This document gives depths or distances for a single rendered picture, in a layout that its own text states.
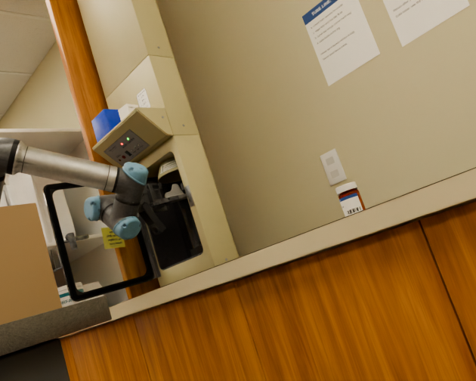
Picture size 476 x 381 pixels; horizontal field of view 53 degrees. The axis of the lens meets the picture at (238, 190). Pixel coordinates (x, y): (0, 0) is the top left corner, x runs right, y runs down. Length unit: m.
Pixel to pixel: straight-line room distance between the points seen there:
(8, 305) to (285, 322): 0.51
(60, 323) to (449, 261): 0.59
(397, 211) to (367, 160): 0.86
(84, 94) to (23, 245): 1.17
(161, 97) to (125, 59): 0.25
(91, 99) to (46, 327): 1.34
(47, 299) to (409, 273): 0.60
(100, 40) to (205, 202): 0.79
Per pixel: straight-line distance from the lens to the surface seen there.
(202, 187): 1.59
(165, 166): 1.70
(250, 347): 1.10
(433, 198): 0.76
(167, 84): 1.71
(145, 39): 1.76
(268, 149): 1.88
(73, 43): 2.10
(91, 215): 1.51
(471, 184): 0.74
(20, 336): 0.75
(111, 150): 1.77
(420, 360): 0.87
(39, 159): 1.39
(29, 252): 0.89
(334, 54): 1.72
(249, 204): 1.97
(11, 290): 0.86
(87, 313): 0.80
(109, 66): 1.94
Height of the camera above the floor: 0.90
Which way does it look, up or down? 10 degrees up
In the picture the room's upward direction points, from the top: 18 degrees counter-clockwise
